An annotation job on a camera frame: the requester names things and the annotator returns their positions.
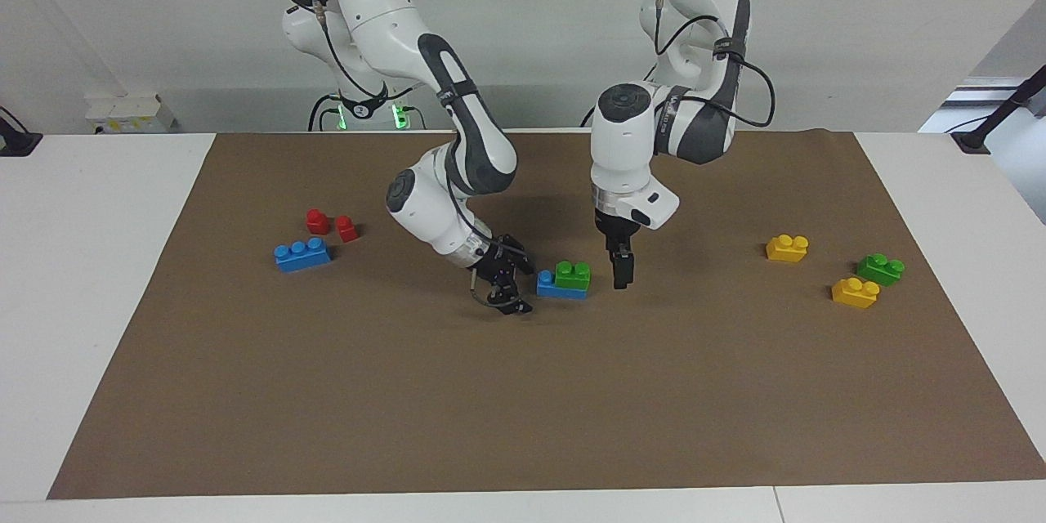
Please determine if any white wall socket box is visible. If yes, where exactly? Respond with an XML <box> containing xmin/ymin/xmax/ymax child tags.
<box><xmin>85</xmin><ymin>93</ymin><xmax>176</xmax><ymax>135</ymax></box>

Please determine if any brown table mat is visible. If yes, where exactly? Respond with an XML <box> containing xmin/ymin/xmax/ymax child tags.
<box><xmin>47</xmin><ymin>129</ymin><xmax>1046</xmax><ymax>501</ymax></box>

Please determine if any yellow two-stud toy brick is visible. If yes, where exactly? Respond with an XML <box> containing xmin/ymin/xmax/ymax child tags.
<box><xmin>766</xmin><ymin>234</ymin><xmax>811</xmax><ymax>263</ymax></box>
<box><xmin>831</xmin><ymin>277</ymin><xmax>882</xmax><ymax>310</ymax></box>

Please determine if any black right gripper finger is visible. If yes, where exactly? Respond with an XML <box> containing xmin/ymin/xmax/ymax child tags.
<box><xmin>494</xmin><ymin>235</ymin><xmax>537</xmax><ymax>278</ymax></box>
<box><xmin>487</xmin><ymin>276</ymin><xmax>534</xmax><ymax>317</ymax></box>

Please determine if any green two-stud toy brick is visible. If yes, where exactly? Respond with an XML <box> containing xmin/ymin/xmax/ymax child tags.
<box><xmin>554</xmin><ymin>261</ymin><xmax>592</xmax><ymax>293</ymax></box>
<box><xmin>856</xmin><ymin>253</ymin><xmax>906</xmax><ymax>288</ymax></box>

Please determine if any black angled stand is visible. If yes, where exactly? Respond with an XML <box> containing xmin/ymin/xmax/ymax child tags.
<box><xmin>950</xmin><ymin>64</ymin><xmax>1046</xmax><ymax>155</ymax></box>

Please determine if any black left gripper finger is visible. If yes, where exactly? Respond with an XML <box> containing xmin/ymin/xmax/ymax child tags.
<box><xmin>610</xmin><ymin>244</ymin><xmax>637</xmax><ymax>292</ymax></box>

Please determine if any blue three-stud toy brick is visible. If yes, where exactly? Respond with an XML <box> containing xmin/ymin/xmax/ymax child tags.
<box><xmin>536</xmin><ymin>270</ymin><xmax>590</xmax><ymax>301</ymax></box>
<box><xmin>274</xmin><ymin>237</ymin><xmax>333</xmax><ymax>274</ymax></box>

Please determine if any black table clamp mount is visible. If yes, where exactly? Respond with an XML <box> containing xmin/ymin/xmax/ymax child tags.
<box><xmin>0</xmin><ymin>105</ymin><xmax>44</xmax><ymax>158</ymax></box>

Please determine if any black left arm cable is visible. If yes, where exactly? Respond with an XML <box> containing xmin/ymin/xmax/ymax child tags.
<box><xmin>654</xmin><ymin>0</ymin><xmax>776</xmax><ymax>130</ymax></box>

